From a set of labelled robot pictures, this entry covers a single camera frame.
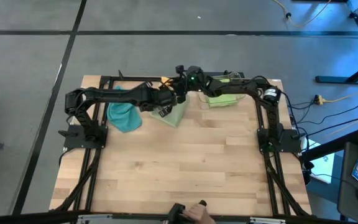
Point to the clear plastic bin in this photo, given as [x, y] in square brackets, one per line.
[241, 99]

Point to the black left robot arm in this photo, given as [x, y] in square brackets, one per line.
[110, 93]

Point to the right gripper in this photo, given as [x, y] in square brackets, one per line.
[191, 84]

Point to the silver metal bracket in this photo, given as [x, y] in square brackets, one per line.
[267, 221]
[95, 217]

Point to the person's hand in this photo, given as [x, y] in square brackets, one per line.
[199, 214]

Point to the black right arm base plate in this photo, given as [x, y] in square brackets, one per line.
[291, 144]

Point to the pale green microfiber towel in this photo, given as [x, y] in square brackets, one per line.
[174, 118]

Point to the black flat base bar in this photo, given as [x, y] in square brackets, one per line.
[243, 75]

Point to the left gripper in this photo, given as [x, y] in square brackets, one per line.
[158, 98]

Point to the dark grey desk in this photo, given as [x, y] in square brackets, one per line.
[346, 193]

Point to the lime green microfiber towel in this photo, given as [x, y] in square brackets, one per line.
[222, 101]

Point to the black crossbeam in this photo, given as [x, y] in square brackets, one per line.
[26, 219]

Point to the teal microfiber towel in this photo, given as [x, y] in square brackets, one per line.
[124, 119]

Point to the orange microfiber towel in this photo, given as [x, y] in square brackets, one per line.
[165, 80]

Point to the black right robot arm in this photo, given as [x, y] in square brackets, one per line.
[241, 88]

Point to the black aluminium table frame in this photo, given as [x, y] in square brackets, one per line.
[126, 79]

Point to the black desk leg frame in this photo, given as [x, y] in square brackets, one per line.
[331, 80]

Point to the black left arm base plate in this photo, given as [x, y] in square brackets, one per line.
[70, 141]

